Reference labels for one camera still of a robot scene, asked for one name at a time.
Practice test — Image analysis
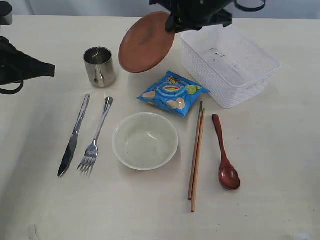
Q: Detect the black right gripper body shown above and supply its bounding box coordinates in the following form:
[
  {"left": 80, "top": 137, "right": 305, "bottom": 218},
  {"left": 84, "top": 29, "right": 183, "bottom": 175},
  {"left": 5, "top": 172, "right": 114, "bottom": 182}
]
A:
[{"left": 149, "top": 0, "right": 233, "bottom": 33}]

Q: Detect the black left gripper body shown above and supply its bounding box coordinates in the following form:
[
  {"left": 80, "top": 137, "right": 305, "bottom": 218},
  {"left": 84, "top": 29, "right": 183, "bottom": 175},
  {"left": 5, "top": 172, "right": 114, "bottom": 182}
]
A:
[{"left": 0, "top": 36, "right": 30, "bottom": 85}]

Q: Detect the brown wooden plate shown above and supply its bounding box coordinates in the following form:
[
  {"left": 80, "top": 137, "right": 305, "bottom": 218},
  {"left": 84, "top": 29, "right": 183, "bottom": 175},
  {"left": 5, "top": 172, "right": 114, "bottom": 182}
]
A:
[{"left": 118, "top": 11, "right": 175, "bottom": 73}]

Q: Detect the white woven plastic basket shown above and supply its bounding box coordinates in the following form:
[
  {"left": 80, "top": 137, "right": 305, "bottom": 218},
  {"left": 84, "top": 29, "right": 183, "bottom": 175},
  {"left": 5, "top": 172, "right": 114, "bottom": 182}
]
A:
[{"left": 181, "top": 26, "right": 281, "bottom": 109}]

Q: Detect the shiny stainless steel cup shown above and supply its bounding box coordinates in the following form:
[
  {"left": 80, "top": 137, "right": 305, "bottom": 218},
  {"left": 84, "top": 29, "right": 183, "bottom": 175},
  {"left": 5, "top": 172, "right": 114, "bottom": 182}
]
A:
[{"left": 83, "top": 46, "right": 116, "bottom": 88}]

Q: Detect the blue snack packet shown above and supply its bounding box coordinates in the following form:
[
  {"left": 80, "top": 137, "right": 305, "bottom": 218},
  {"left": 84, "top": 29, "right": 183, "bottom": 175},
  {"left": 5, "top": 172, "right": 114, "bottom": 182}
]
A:
[{"left": 137, "top": 71, "right": 210, "bottom": 117}]

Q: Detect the light wooden chopstick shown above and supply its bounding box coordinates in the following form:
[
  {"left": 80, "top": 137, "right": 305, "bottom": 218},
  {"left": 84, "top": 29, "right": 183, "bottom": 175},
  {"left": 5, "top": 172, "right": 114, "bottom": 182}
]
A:
[{"left": 191, "top": 108, "right": 206, "bottom": 212}]

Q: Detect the short metal spoon handle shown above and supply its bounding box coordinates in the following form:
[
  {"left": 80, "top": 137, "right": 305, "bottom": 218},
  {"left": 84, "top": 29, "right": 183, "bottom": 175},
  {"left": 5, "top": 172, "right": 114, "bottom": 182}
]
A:
[{"left": 77, "top": 96, "right": 114, "bottom": 173}]

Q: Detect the pale green ceramic bowl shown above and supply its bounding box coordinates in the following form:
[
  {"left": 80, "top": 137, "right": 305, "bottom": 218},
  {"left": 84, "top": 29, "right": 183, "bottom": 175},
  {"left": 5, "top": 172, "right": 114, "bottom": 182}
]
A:
[{"left": 112, "top": 112, "right": 179, "bottom": 171}]

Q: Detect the dark wooden chopstick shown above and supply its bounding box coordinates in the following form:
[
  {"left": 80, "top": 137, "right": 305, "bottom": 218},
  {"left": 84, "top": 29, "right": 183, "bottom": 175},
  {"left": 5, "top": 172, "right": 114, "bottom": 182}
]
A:
[{"left": 187, "top": 101, "right": 203, "bottom": 200}]

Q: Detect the reddish brown wooden spoon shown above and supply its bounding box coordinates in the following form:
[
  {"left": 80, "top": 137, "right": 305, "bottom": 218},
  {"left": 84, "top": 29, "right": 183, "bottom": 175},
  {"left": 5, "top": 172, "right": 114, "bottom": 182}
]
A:
[{"left": 212, "top": 114, "right": 241, "bottom": 191}]

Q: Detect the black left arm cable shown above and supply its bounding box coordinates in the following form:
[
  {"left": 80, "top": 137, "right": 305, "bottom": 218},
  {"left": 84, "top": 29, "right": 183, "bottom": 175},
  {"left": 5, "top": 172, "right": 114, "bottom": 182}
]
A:
[{"left": 0, "top": 79, "right": 25, "bottom": 95}]

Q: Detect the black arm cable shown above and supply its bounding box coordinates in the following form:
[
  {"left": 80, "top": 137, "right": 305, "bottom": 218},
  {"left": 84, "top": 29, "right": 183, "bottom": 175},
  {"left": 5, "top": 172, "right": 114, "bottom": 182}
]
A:
[
  {"left": 0, "top": 79, "right": 25, "bottom": 95},
  {"left": 234, "top": 0, "right": 266, "bottom": 12}
]

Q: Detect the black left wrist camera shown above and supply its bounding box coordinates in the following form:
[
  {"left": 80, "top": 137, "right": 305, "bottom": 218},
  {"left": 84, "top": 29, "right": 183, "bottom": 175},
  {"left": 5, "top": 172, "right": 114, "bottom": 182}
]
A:
[{"left": 0, "top": 1, "right": 13, "bottom": 26}]

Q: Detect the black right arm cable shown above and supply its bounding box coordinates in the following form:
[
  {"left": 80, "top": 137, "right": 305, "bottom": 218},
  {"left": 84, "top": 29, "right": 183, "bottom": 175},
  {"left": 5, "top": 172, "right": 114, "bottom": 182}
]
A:
[{"left": 234, "top": 0, "right": 266, "bottom": 12}]

